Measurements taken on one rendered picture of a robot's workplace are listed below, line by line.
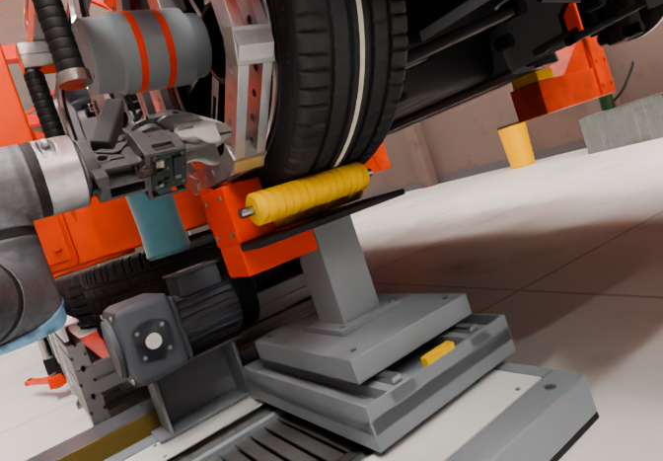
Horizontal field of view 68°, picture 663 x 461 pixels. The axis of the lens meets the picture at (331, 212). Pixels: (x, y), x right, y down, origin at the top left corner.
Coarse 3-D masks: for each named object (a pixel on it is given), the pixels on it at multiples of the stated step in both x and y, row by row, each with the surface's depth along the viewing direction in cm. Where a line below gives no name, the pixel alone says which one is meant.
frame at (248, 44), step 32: (128, 0) 105; (224, 0) 70; (256, 0) 73; (224, 32) 72; (256, 32) 72; (256, 64) 77; (160, 96) 115; (256, 96) 80; (256, 128) 82; (224, 160) 85; (256, 160) 86
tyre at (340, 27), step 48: (288, 0) 72; (336, 0) 75; (384, 0) 80; (288, 48) 75; (336, 48) 76; (384, 48) 82; (288, 96) 79; (336, 96) 80; (384, 96) 88; (288, 144) 84; (336, 144) 89
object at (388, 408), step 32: (480, 320) 100; (416, 352) 97; (448, 352) 86; (480, 352) 91; (512, 352) 95; (256, 384) 113; (288, 384) 98; (320, 384) 97; (352, 384) 88; (384, 384) 82; (416, 384) 82; (448, 384) 85; (320, 416) 90; (352, 416) 80; (384, 416) 77; (416, 416) 81; (384, 448) 77
